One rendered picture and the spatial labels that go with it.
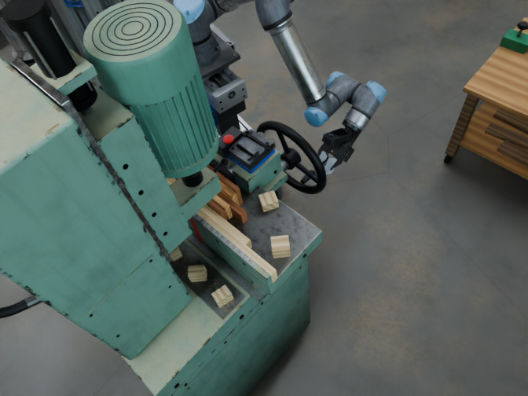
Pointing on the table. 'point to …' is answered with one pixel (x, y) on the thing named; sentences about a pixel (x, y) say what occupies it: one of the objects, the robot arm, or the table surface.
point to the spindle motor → (155, 80)
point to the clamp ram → (225, 170)
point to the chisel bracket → (194, 203)
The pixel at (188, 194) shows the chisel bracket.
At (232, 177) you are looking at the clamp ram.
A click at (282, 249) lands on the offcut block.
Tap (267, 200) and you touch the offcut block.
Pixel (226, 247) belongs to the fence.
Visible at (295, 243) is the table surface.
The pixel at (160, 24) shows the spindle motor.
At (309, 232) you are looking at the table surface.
